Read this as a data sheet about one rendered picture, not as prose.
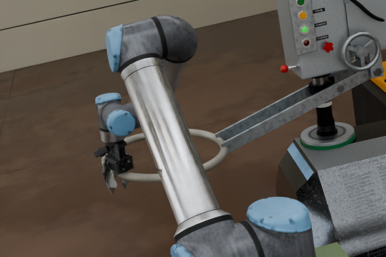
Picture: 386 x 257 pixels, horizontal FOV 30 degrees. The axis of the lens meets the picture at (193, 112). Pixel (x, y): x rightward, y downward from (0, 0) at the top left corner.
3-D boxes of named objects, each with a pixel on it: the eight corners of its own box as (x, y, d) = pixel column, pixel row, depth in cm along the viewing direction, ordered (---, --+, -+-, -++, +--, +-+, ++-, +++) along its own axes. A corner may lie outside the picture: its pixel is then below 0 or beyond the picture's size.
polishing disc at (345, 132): (298, 148, 280) (298, 145, 280) (302, 127, 300) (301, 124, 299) (354, 143, 275) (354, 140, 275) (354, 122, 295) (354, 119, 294)
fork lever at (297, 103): (368, 61, 291) (364, 50, 289) (388, 73, 273) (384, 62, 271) (217, 140, 291) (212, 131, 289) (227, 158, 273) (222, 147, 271)
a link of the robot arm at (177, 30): (195, -3, 193) (163, 94, 255) (151, 8, 189) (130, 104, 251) (211, 35, 189) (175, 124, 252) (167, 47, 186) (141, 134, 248)
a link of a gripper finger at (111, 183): (113, 198, 260) (114, 174, 258) (104, 194, 264) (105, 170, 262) (120, 197, 262) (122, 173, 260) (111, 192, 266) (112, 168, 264)
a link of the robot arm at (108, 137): (94, 128, 257) (116, 120, 263) (96, 140, 259) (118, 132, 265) (108, 134, 251) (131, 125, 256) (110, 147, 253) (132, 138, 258)
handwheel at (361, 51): (373, 61, 273) (369, 22, 268) (383, 67, 264) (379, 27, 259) (335, 69, 272) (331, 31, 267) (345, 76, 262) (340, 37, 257)
